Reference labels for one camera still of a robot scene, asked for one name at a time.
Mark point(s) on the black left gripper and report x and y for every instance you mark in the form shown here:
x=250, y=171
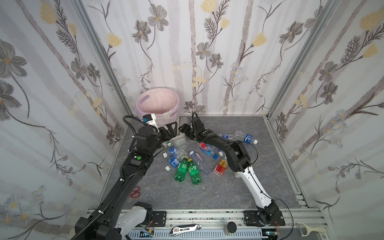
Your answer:
x=166, y=132

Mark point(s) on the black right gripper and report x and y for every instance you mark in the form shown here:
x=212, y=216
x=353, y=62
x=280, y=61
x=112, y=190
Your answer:
x=194, y=130

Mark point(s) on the pepsi label clear bottle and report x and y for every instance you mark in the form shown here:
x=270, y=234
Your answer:
x=226, y=136

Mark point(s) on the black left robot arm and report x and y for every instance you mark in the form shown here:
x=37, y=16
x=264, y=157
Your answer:
x=106, y=222

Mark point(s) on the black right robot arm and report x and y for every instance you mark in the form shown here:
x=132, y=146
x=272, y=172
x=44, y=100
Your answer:
x=240, y=163

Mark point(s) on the cream bin with pink liner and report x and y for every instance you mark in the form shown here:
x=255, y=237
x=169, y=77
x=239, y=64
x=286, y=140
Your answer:
x=164, y=103

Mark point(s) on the clear bottle white cap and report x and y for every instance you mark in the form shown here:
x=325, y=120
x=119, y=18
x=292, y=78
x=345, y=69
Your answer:
x=179, y=141

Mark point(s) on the small blue label bottle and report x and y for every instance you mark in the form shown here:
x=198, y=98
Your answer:
x=173, y=163

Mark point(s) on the pink label blue bottle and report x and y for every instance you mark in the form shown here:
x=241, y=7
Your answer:
x=208, y=150

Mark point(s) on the green soda bottle right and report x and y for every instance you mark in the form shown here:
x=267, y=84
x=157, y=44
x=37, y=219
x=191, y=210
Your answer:
x=194, y=172

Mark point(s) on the green soda bottle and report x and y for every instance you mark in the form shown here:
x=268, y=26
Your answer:
x=194, y=172
x=182, y=170

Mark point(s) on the green soda bottle left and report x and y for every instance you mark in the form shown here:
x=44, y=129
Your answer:
x=182, y=170

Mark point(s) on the tall clear blue bottle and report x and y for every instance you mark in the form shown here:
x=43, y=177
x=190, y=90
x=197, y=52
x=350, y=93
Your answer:
x=205, y=169

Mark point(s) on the orange red liquid bottle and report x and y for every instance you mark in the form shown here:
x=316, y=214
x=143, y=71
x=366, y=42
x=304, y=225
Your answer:
x=221, y=167

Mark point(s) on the red scissors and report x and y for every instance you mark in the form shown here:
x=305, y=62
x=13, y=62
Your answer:
x=135, y=192

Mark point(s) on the silver adjustable wrench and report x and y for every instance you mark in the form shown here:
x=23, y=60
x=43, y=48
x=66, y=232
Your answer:
x=184, y=229

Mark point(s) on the white vegetable peeler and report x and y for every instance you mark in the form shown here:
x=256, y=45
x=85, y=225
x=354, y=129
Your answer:
x=305, y=230

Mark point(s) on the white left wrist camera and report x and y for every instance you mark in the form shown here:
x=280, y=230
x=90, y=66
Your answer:
x=150, y=119

